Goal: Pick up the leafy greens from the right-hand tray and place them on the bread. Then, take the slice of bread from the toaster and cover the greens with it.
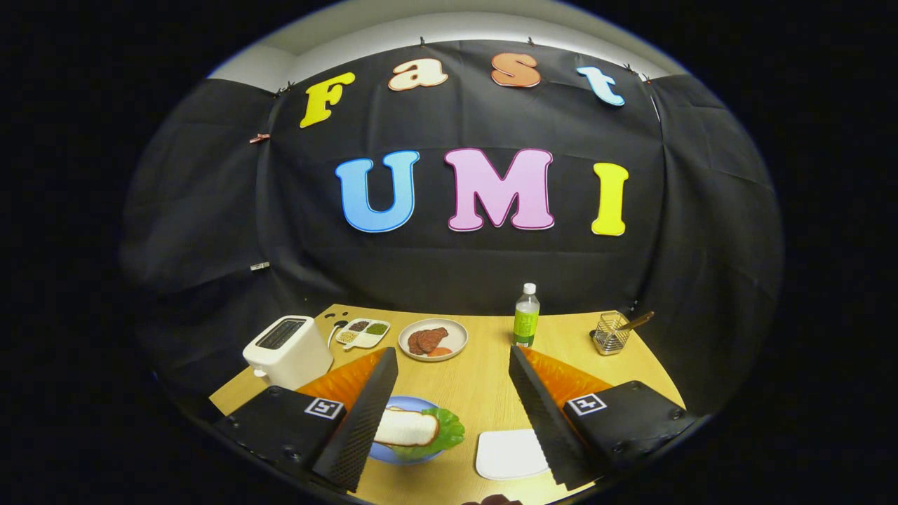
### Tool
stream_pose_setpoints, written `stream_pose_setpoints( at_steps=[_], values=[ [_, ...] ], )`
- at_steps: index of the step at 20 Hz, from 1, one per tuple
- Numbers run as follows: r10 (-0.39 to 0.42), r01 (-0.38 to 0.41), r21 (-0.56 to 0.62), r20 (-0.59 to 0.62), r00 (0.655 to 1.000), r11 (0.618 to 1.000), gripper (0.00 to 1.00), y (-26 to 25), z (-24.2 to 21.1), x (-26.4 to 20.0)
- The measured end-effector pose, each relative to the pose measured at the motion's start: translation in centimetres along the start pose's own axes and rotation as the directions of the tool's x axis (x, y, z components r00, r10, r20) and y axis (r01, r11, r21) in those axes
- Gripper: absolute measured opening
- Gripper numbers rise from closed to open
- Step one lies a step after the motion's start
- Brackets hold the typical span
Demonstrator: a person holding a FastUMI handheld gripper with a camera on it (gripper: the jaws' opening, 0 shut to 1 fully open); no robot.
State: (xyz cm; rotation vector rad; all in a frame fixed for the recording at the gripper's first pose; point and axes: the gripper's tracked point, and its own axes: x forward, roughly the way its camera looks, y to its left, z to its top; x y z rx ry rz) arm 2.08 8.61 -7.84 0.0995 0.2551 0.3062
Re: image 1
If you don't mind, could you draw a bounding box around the white square plate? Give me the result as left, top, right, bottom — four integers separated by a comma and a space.
475, 429, 550, 481

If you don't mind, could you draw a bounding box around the wire mesh utensil holder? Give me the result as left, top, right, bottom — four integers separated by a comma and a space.
591, 311, 631, 356

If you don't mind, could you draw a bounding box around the green lettuce leaf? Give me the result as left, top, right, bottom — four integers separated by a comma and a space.
389, 407, 466, 462

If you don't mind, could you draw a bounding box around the white divided condiment tray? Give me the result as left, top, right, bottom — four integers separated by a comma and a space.
335, 318, 391, 350

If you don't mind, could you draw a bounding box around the white toaster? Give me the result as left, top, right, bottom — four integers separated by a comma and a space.
243, 316, 334, 391

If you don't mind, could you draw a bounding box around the blue round plate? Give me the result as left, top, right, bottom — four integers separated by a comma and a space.
368, 396, 450, 465

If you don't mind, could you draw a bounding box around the green label plastic bottle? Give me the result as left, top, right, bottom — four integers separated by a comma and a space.
512, 283, 541, 349

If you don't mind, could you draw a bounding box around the black backdrop cloth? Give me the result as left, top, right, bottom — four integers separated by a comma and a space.
119, 40, 785, 415

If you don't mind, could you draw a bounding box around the toasted bread slice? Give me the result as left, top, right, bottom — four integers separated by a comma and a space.
374, 408, 440, 447

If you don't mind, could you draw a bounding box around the wooden handled spoon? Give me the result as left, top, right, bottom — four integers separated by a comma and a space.
614, 311, 655, 334

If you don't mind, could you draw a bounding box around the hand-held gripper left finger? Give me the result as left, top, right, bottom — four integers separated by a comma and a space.
213, 346, 399, 493

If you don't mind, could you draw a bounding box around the white round plate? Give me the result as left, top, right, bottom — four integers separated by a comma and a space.
398, 318, 469, 363

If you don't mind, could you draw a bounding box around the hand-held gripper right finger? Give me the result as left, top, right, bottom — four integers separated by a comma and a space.
509, 344, 702, 492

